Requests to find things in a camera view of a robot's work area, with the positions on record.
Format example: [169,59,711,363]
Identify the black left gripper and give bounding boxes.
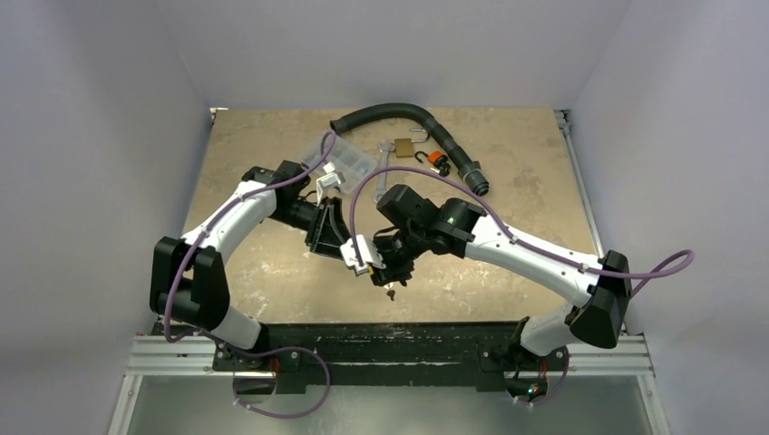
[269,197,349,259]

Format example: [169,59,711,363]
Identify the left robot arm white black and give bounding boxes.
[149,160,351,371]

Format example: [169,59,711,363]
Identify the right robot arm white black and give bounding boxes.
[374,184,630,369]

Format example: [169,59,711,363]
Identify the silver open-end wrench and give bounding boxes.
[373,141,395,203]

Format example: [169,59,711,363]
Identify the clear plastic compartment box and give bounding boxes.
[300,134,379,194]

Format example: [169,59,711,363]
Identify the orange black padlock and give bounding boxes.
[414,150,451,178]

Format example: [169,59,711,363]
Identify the brass padlock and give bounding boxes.
[393,128,431,159]

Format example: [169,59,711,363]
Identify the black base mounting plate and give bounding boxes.
[213,321,567,394]

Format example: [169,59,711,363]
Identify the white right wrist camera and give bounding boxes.
[340,235,386,276]

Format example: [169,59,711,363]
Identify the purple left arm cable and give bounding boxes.
[161,130,339,343]

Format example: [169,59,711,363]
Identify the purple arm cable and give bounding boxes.
[348,166,696,298]
[161,130,339,343]

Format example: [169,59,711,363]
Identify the black corrugated hose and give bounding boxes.
[329,102,491,198]

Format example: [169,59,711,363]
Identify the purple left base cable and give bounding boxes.
[230,344,333,421]

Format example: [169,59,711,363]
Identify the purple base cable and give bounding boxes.
[230,344,333,421]
[511,344,570,410]

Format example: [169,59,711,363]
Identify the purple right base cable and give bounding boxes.
[511,344,570,410]

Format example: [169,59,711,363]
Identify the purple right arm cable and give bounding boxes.
[348,166,696,298]

